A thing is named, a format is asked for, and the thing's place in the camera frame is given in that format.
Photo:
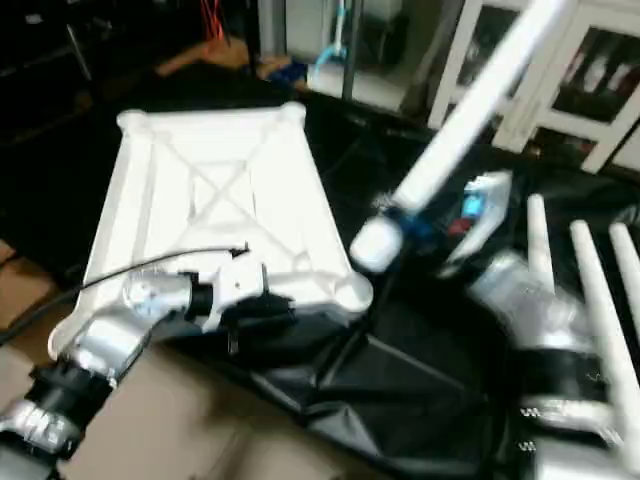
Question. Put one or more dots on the white plastic table leg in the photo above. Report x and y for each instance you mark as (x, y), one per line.
(540, 245)
(627, 270)
(470, 120)
(605, 320)

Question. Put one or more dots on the white plastic table top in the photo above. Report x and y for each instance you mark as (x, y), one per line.
(220, 190)

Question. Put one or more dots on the black mat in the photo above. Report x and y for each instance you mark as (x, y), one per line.
(400, 400)

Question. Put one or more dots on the dark metal stand pole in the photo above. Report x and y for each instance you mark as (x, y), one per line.
(351, 50)

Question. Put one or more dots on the teal and white pole tool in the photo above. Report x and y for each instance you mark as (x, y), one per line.
(335, 50)

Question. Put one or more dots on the white glass-door cabinet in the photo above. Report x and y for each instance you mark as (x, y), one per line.
(590, 90)

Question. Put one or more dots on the blue box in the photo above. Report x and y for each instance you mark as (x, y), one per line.
(285, 72)

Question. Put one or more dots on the brown cardboard box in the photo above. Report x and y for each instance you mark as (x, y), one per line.
(25, 290)

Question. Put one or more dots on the grey metal post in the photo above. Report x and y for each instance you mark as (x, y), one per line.
(80, 50)

